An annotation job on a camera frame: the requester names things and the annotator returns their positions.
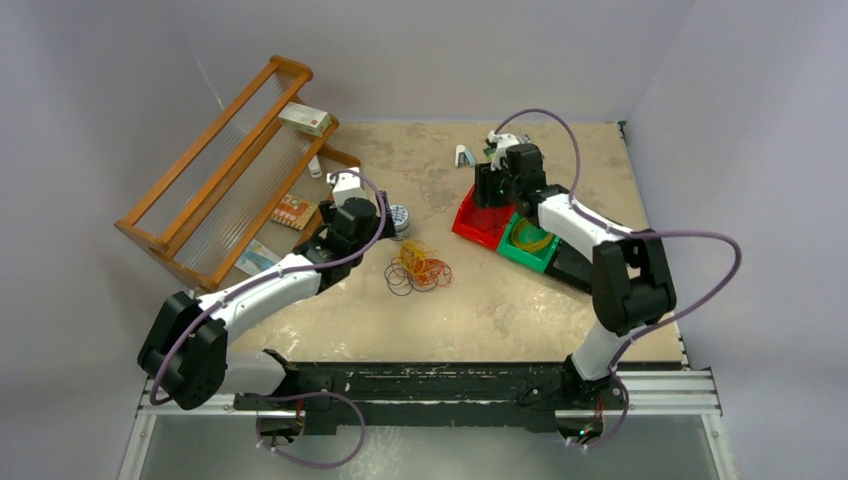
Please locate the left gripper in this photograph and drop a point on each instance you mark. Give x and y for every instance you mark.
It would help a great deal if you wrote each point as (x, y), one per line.
(387, 229)

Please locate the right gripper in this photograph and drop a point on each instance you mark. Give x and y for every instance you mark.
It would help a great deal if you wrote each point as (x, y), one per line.
(484, 186)

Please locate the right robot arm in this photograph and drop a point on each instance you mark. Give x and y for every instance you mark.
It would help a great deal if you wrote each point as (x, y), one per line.
(630, 282)

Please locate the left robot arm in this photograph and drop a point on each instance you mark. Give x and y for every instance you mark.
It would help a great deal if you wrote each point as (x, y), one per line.
(185, 353)

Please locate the blue white round tin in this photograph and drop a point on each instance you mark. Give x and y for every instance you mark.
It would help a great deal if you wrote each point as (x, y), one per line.
(401, 221)

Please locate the red plastic bin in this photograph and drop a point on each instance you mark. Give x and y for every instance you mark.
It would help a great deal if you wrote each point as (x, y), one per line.
(484, 227)

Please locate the small blue stapler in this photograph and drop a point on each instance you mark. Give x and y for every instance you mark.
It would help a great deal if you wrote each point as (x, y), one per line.
(463, 157)

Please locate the green plastic bin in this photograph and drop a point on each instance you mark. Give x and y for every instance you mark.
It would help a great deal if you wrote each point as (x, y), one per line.
(525, 244)

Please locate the white stapler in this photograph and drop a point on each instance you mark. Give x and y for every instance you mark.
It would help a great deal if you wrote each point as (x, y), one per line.
(314, 167)

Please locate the orange card pack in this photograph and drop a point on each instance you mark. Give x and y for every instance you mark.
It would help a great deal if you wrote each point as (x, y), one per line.
(293, 212)

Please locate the black plastic bin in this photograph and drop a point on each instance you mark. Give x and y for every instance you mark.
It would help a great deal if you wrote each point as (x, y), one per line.
(569, 266)

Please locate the white red box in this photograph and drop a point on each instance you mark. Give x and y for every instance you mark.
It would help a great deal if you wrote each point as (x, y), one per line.
(305, 119)

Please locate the blue blister pack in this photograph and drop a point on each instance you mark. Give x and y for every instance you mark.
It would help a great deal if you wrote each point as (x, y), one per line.
(256, 258)

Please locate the wooden rack shelf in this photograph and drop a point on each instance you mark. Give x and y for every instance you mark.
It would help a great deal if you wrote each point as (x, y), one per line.
(203, 212)

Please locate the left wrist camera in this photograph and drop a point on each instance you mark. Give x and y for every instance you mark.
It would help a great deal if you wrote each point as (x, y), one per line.
(346, 184)

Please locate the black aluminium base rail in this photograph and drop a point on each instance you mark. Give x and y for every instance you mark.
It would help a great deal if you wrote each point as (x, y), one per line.
(327, 395)

